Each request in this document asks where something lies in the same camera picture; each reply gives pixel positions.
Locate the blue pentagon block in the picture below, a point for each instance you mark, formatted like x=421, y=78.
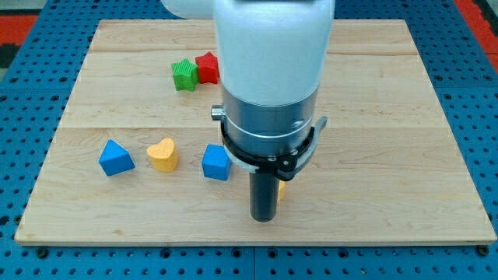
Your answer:
x=216, y=164

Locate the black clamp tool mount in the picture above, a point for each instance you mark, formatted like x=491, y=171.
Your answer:
x=284, y=167

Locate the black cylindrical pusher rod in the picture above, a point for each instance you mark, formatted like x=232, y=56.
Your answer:
x=263, y=196

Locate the wooden board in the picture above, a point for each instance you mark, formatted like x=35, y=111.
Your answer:
x=387, y=170

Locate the green star block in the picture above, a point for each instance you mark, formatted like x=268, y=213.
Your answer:
x=185, y=75

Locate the blue triangle block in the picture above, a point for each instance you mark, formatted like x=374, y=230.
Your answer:
x=115, y=159

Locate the red star block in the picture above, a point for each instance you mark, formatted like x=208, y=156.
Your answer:
x=208, y=69

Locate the yellow heart block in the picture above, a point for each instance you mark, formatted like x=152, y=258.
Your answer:
x=163, y=155

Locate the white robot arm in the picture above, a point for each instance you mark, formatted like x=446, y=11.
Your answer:
x=271, y=58

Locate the yellow block behind rod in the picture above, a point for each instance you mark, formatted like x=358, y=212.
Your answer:
x=281, y=191

